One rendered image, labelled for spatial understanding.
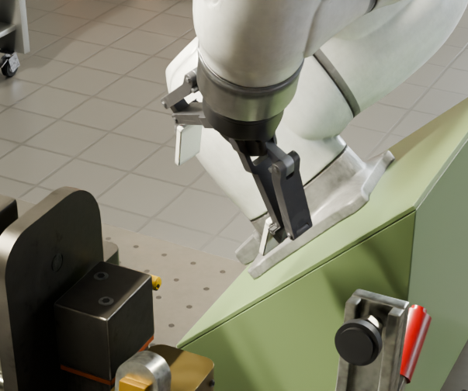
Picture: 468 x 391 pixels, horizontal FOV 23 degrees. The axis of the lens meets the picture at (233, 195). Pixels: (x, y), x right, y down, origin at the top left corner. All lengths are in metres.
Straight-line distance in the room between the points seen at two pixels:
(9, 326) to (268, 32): 0.29
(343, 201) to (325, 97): 0.13
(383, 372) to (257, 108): 0.31
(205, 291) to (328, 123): 0.39
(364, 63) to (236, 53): 0.48
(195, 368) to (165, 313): 0.70
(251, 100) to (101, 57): 3.29
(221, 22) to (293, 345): 0.52
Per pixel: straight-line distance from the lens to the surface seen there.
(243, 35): 0.86
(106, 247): 1.03
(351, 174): 1.36
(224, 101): 0.95
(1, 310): 0.86
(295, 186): 1.05
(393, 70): 1.37
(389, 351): 0.72
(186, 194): 3.28
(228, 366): 1.35
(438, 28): 1.38
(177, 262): 1.69
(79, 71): 4.11
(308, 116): 1.33
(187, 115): 1.11
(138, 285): 0.90
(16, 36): 4.03
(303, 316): 1.25
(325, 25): 0.89
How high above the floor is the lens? 1.63
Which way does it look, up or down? 30 degrees down
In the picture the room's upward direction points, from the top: straight up
